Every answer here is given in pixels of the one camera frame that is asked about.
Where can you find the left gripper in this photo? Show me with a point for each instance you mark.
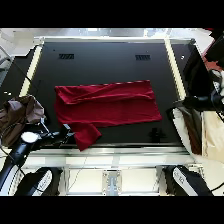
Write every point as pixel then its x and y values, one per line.
pixel 61 136

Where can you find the red T-shirt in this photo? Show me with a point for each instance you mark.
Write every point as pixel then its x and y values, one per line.
pixel 110 106

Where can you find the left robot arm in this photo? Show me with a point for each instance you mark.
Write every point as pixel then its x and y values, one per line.
pixel 20 151

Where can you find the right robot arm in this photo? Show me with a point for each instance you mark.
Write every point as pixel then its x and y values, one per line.
pixel 188 181

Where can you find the dark brown garment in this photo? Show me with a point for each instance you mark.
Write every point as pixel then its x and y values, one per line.
pixel 194 131

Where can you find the cream garment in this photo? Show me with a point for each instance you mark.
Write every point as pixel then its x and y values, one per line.
pixel 213 136

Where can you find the heap of clothes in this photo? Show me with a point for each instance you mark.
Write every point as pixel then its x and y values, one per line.
pixel 215 55

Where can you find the silver frame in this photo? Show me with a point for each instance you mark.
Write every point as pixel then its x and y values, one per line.
pixel 110 154

